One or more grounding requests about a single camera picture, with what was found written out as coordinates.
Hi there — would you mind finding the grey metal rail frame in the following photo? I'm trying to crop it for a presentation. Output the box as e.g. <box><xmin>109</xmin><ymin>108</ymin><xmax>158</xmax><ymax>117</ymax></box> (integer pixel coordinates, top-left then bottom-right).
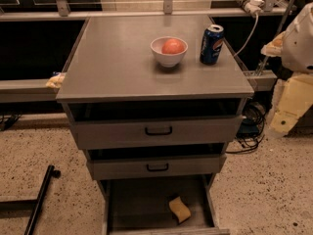
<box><xmin>0</xmin><ymin>0</ymin><xmax>302</xmax><ymax>104</ymax></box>

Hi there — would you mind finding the grey middle drawer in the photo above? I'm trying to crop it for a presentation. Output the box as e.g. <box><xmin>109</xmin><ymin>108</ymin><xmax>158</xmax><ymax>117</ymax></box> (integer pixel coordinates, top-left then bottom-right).
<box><xmin>86</xmin><ymin>143</ymin><xmax>226</xmax><ymax>180</ymax></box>

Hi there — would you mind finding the white power strip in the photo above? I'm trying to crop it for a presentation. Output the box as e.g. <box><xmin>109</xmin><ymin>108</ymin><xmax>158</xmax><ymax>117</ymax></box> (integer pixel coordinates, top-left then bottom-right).
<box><xmin>235</xmin><ymin>0</ymin><xmax>264</xmax><ymax>17</ymax></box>

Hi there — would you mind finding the white bowl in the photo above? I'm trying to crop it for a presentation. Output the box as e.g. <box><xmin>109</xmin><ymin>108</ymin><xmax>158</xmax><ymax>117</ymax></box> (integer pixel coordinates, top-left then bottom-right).
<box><xmin>151</xmin><ymin>36</ymin><xmax>188</xmax><ymax>68</ymax></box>

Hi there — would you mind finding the yellow rag on rail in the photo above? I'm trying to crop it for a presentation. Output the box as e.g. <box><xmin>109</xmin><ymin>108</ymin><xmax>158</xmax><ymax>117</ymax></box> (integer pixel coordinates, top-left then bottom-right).
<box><xmin>46</xmin><ymin>72</ymin><xmax>66</xmax><ymax>89</ymax></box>

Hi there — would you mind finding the grey top drawer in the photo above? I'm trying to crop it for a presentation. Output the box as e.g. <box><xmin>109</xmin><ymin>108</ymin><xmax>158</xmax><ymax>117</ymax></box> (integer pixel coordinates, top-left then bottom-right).
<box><xmin>67</xmin><ymin>98</ymin><xmax>243</xmax><ymax>150</ymax></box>

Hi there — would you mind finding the black cable bundle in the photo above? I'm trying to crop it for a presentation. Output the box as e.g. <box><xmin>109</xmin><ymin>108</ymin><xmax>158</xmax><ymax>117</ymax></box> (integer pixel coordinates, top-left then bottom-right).
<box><xmin>225</xmin><ymin>102</ymin><xmax>268</xmax><ymax>155</ymax></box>

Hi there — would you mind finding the yellow sponge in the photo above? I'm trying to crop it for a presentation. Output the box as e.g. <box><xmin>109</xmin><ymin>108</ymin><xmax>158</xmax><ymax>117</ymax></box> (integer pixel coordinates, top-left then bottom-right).
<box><xmin>168</xmin><ymin>196</ymin><xmax>191</xmax><ymax>223</ymax></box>

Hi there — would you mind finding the white power cable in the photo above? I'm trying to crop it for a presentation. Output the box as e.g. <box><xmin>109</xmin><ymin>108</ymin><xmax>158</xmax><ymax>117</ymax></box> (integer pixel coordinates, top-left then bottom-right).
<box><xmin>232</xmin><ymin>13</ymin><xmax>260</xmax><ymax>58</ymax></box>

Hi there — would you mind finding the grey drawer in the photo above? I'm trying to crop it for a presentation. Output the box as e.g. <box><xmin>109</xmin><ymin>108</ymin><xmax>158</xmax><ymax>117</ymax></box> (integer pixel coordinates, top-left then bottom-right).
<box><xmin>102</xmin><ymin>175</ymin><xmax>230</xmax><ymax>235</ymax></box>
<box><xmin>67</xmin><ymin>98</ymin><xmax>243</xmax><ymax>150</ymax></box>
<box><xmin>86</xmin><ymin>143</ymin><xmax>226</xmax><ymax>180</ymax></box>

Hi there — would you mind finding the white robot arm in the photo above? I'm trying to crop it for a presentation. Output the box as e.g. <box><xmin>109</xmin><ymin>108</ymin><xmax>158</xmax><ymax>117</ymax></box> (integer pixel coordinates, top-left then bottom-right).
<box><xmin>261</xmin><ymin>3</ymin><xmax>313</xmax><ymax>137</ymax></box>

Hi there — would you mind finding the blue soda can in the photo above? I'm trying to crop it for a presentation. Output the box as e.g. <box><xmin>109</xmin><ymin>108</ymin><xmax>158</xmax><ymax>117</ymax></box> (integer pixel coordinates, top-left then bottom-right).
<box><xmin>200</xmin><ymin>24</ymin><xmax>224</xmax><ymax>65</ymax></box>

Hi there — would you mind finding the orange fruit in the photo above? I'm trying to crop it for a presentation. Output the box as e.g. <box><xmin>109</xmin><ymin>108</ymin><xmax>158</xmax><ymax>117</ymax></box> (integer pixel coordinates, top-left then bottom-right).
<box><xmin>161</xmin><ymin>38</ymin><xmax>185</xmax><ymax>55</ymax></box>

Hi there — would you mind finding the black metal bar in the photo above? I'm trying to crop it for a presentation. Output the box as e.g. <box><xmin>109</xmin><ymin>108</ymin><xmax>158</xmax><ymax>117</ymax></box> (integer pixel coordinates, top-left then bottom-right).
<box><xmin>0</xmin><ymin>164</ymin><xmax>61</xmax><ymax>235</ymax></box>

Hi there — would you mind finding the grey drawer cabinet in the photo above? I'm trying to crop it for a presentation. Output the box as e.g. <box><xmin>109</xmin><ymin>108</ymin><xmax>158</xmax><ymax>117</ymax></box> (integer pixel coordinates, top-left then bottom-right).
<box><xmin>56</xmin><ymin>15</ymin><xmax>255</xmax><ymax>235</ymax></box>

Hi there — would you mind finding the grey bottom drawer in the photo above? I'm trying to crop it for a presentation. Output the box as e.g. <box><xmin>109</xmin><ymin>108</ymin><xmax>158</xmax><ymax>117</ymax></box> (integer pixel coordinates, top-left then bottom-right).
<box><xmin>102</xmin><ymin>175</ymin><xmax>230</xmax><ymax>235</ymax></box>

